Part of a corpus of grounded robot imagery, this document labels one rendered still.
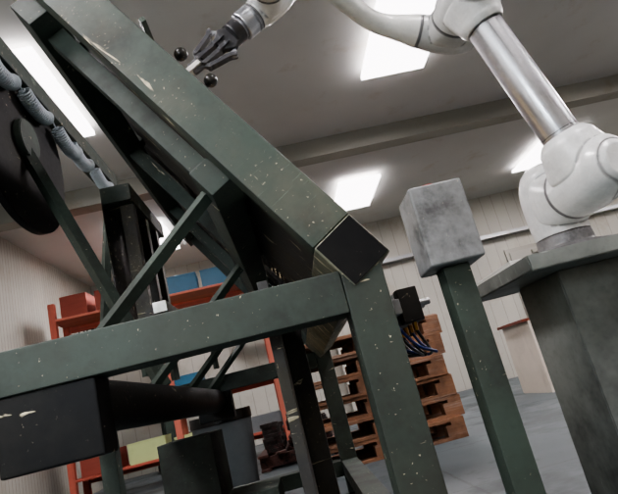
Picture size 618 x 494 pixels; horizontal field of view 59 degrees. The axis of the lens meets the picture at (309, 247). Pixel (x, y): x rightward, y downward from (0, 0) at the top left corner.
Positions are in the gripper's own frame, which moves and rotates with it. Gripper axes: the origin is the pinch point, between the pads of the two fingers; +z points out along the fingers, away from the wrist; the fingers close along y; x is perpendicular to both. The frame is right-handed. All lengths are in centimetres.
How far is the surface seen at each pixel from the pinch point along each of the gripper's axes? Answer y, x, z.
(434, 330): -128, -280, -61
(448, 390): -164, -279, -34
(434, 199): -80, 32, -4
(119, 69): -7.8, 32.0, 21.3
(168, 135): -21.2, 19.0, 22.5
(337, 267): -76, 32, 21
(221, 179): -42, 26, 23
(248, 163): -46, 32, 17
